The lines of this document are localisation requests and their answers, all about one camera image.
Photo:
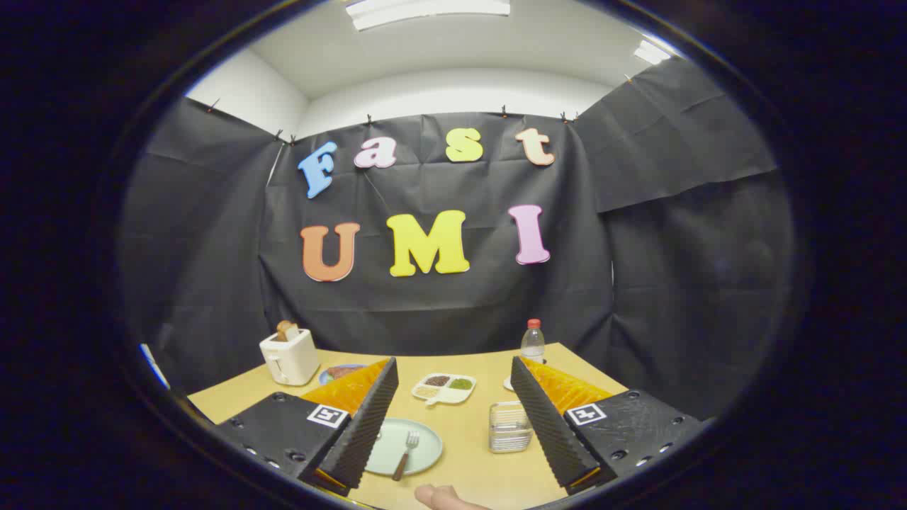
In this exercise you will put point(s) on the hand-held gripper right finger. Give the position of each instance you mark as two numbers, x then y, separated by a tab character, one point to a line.
545	425

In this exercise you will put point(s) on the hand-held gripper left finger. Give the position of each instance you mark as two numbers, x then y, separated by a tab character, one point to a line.
368	432

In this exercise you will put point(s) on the pale green plate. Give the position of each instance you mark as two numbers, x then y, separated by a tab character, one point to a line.
386	453

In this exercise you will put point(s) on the white square coaster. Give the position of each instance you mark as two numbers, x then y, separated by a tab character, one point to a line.
508	384

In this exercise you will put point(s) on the brown steak with vegetables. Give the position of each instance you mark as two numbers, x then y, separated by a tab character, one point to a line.
344	371

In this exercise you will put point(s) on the blue plate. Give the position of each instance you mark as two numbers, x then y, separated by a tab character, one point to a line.
323	375

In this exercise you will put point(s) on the clear water bottle red cap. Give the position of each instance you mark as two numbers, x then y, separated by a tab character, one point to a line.
533	347

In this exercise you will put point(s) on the white divided tray with beans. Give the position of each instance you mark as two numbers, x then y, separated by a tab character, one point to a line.
443	395

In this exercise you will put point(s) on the cream toaster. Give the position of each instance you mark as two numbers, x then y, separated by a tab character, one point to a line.
290	358

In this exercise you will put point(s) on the toast slice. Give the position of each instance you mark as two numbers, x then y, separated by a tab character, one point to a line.
285	329

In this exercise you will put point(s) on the black backdrop cloth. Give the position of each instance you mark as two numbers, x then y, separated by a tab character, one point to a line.
425	312

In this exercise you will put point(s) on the white panel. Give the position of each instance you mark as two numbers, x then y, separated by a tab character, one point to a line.
154	365

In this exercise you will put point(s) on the small ceiling light panel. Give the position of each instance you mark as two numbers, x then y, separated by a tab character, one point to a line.
652	52

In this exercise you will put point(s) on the long ceiling light panel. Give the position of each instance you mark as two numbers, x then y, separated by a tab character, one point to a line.
425	10

